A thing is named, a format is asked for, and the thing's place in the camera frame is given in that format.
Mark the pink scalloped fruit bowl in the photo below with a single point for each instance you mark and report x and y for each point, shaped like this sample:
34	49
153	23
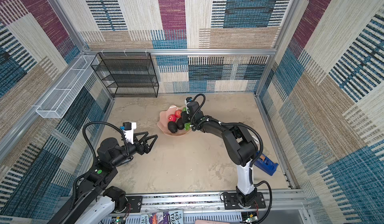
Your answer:
163	122

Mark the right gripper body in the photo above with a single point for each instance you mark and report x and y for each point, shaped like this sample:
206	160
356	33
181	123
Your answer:
186	117

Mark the green fake grape bunch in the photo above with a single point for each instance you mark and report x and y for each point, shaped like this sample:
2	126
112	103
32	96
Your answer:
187	125

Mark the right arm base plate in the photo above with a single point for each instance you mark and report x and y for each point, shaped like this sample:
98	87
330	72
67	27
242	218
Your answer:
234	201

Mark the red apple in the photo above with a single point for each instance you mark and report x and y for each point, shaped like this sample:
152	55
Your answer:
172	118
178	113

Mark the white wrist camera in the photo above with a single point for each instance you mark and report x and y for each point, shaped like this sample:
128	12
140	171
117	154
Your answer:
128	129
187	101

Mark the black wire shelf rack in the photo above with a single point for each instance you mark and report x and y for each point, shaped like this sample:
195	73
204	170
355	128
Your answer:
127	74

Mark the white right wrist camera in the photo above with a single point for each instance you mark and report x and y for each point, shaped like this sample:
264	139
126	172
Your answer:
187	101

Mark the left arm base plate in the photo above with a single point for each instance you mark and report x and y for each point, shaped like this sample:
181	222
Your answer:
132	204

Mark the white mesh wall basket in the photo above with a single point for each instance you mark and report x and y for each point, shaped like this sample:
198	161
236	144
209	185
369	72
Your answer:
59	100

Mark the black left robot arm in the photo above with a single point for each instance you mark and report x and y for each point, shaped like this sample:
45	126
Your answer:
93	198

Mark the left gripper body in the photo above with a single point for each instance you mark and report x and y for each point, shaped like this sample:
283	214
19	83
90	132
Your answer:
140	150

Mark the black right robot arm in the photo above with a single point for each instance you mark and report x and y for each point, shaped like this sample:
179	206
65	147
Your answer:
244	145

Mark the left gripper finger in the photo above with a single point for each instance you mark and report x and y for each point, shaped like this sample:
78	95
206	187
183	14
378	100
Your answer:
141	138
148	143

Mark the book with purple cover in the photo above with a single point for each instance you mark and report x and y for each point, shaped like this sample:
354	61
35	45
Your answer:
165	217

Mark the dark avocado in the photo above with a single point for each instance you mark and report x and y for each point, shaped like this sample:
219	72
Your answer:
172	127
180	124

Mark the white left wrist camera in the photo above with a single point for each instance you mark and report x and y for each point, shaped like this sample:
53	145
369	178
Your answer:
128	129

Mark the blue box object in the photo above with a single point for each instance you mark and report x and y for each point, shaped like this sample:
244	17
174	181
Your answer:
266	165

